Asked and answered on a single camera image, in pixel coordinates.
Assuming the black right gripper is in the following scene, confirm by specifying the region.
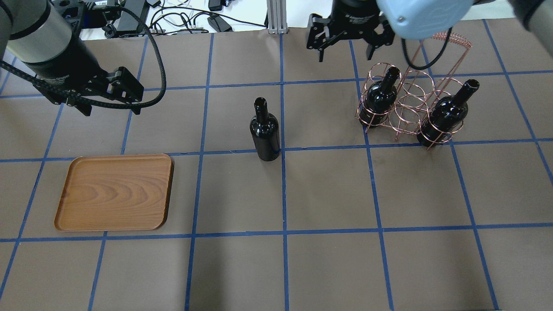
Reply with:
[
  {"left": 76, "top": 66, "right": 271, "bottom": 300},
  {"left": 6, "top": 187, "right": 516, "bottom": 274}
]
[{"left": 306, "top": 10, "right": 395, "bottom": 61}]

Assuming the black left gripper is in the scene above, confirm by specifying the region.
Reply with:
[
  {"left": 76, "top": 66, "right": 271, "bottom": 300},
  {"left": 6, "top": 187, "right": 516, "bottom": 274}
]
[{"left": 33, "top": 67, "right": 144, "bottom": 116}]

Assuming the dark wine bottle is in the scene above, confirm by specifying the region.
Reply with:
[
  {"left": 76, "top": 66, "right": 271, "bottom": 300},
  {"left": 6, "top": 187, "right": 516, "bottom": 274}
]
[
  {"left": 416, "top": 79, "right": 480, "bottom": 148},
  {"left": 358, "top": 66, "right": 400, "bottom": 128},
  {"left": 249, "top": 97, "right": 280, "bottom": 162}
]

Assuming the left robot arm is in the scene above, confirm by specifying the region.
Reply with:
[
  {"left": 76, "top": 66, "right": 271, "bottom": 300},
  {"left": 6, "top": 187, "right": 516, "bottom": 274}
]
[{"left": 1, "top": 0, "right": 144, "bottom": 116}]

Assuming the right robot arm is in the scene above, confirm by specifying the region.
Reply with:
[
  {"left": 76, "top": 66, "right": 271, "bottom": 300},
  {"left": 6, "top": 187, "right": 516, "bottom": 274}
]
[{"left": 306, "top": 0, "right": 553, "bottom": 62}]

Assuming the wooden tray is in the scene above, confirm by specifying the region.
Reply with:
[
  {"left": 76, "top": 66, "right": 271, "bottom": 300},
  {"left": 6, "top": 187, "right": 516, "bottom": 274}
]
[{"left": 54, "top": 153, "right": 174, "bottom": 232}]

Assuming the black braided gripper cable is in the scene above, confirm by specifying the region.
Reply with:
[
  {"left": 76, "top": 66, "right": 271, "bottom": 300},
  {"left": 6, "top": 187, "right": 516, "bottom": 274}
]
[{"left": 0, "top": 4, "right": 167, "bottom": 109}]

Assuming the copper wire wine basket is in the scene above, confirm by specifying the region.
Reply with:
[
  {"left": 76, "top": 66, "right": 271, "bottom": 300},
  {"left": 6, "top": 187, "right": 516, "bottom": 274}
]
[{"left": 354, "top": 32, "right": 473, "bottom": 149}]

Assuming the aluminium frame post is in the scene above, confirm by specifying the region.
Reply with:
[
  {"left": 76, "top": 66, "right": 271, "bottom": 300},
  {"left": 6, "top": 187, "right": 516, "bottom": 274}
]
[{"left": 267, "top": 0, "right": 289, "bottom": 34}]

